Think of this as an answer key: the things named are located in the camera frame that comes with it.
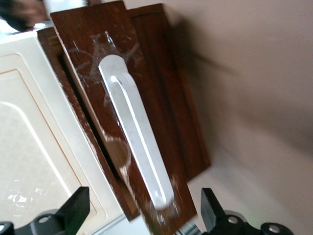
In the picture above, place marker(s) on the white panel cabinet door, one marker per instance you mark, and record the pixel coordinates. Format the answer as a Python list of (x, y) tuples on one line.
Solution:
[(24, 110)]

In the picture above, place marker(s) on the clear adhesive tape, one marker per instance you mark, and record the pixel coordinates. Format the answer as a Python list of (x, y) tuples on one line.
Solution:
[(97, 46), (176, 187)]

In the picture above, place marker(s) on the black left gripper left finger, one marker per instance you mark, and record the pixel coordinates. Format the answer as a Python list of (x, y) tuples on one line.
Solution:
[(74, 208)]

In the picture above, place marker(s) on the dark blurred background object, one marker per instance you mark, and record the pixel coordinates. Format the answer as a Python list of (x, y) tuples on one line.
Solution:
[(17, 13)]

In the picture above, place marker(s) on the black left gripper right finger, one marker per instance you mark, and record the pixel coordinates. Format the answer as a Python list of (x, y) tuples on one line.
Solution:
[(210, 208)]

